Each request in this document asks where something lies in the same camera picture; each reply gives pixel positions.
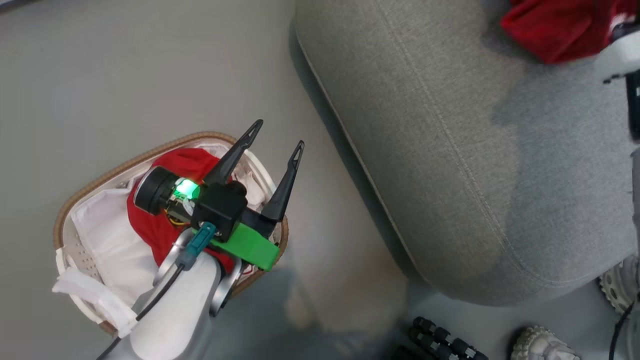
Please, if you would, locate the white ribbed wheel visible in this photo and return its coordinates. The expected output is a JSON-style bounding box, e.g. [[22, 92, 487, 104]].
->
[[510, 326, 582, 360], [598, 255, 640, 316]]

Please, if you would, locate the red garment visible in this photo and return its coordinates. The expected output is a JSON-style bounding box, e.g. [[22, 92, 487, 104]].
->
[[126, 148, 237, 274], [500, 0, 640, 65]]

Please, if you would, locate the black cable with teal plug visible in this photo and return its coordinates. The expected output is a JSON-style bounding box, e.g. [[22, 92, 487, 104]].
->
[[96, 222, 218, 360]]

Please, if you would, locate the white garment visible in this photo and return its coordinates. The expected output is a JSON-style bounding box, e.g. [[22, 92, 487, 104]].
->
[[52, 188, 162, 339]]

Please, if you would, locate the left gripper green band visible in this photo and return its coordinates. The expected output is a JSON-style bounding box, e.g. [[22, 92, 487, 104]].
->
[[134, 119, 305, 272]]

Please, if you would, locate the thin black cable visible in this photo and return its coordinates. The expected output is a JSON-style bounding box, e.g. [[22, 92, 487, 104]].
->
[[607, 299, 637, 360]]

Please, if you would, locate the white laundry basket brown rim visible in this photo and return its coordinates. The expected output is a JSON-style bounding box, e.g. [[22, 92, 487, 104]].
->
[[52, 131, 290, 337]]

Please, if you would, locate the grey fabric sofa seat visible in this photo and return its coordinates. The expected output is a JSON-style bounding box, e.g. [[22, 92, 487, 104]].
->
[[292, 0, 640, 307]]

